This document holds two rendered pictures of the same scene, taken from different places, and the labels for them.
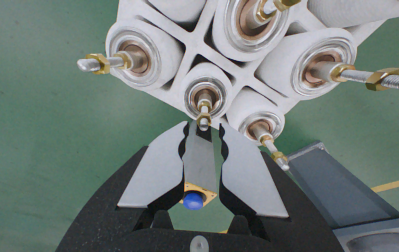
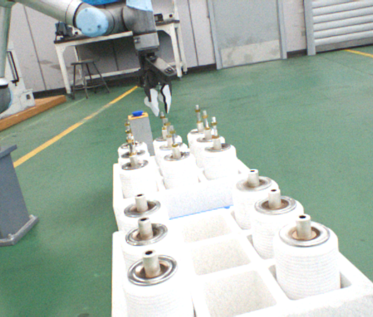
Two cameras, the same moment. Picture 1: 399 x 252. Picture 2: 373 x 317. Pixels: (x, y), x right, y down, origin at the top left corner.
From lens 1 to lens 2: 1.27 m
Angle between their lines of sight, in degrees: 47
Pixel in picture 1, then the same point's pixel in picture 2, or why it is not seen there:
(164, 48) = (194, 136)
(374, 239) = not seen: outside the picture
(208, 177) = (136, 126)
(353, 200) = (2, 174)
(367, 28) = (117, 191)
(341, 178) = (4, 194)
